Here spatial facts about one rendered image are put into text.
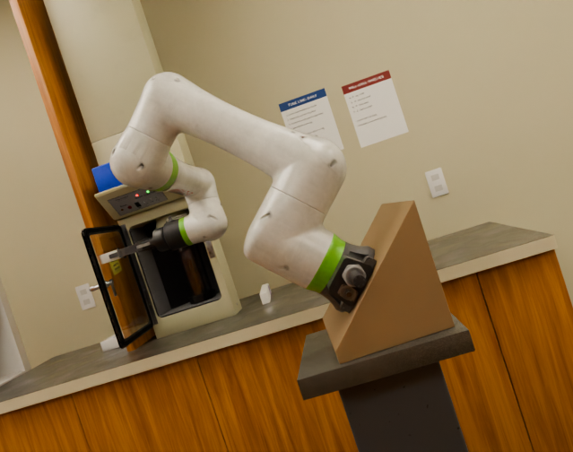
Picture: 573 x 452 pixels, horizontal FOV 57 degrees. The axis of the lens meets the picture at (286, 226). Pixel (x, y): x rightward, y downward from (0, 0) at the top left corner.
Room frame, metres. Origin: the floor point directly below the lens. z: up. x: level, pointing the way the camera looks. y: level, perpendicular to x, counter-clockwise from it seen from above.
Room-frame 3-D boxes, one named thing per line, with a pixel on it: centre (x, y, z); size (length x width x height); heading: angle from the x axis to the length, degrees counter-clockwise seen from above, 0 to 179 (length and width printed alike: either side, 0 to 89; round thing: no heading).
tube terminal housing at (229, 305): (2.07, 0.42, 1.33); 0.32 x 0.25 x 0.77; 82
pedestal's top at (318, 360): (1.09, -0.11, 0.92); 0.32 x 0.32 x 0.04; 84
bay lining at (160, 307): (2.07, 0.42, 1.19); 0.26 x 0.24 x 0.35; 82
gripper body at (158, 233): (1.68, 0.41, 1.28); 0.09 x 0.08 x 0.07; 82
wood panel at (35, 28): (2.13, 0.64, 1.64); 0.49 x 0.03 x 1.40; 172
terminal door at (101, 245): (1.80, 0.60, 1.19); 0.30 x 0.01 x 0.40; 175
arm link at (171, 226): (1.67, 0.34, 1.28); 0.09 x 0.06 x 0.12; 172
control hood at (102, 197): (1.89, 0.44, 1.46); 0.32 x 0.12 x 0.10; 82
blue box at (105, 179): (1.90, 0.53, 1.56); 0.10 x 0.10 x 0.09; 82
